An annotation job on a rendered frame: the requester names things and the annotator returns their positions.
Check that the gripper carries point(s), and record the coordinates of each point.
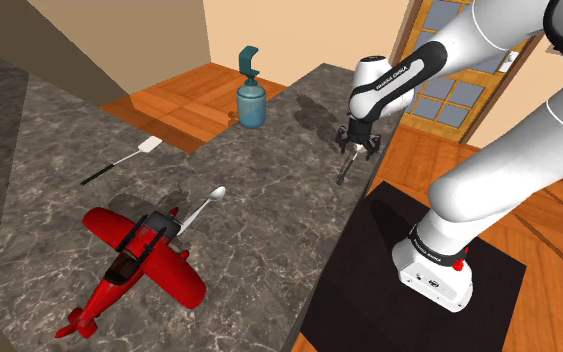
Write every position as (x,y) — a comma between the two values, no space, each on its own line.
(359,130)

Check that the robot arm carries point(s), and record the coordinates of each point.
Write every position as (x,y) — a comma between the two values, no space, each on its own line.
(515,161)

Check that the wooden door with glass panes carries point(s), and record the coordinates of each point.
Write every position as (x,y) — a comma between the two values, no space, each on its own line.
(437,92)

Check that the teal soap dispenser bottle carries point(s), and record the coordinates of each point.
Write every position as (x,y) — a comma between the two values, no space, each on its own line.
(250,105)

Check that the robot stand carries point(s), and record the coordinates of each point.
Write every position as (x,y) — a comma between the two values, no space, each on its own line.
(373,302)

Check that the silver spoon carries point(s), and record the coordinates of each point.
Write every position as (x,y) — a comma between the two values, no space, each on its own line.
(203,207)

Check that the red toy airplane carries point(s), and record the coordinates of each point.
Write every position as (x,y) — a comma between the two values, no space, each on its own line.
(134,263)

